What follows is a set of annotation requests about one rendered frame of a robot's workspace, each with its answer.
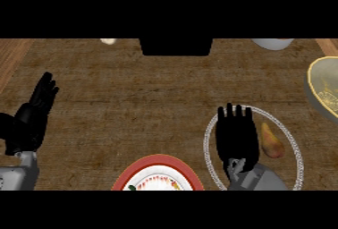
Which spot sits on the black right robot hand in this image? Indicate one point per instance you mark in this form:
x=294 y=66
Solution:
x=237 y=138

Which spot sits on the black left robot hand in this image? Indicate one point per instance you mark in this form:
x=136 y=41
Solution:
x=32 y=119

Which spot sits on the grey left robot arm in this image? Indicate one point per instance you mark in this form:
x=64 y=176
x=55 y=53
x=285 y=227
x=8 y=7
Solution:
x=20 y=174

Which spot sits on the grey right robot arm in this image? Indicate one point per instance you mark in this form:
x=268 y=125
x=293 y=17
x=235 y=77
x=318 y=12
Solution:
x=257 y=179

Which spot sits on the orange yellow squash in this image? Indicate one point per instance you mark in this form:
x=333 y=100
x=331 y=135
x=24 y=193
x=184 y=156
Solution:
x=271 y=142

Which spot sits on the brown placemat with white rim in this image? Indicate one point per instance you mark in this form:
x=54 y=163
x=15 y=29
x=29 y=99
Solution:
x=290 y=140

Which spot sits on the grey bowl with yellow rim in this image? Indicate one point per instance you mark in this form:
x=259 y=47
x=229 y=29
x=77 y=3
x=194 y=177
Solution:
x=324 y=88

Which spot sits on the red rimmed white plate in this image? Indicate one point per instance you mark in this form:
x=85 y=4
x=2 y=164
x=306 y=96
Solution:
x=157 y=176

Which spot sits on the small cream object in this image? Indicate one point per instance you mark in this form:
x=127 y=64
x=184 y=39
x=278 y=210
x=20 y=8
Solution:
x=108 y=41

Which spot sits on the white round container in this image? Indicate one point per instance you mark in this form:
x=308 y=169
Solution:
x=272 y=43

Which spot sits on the black rectangular appliance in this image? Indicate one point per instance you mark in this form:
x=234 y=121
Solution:
x=176 y=46

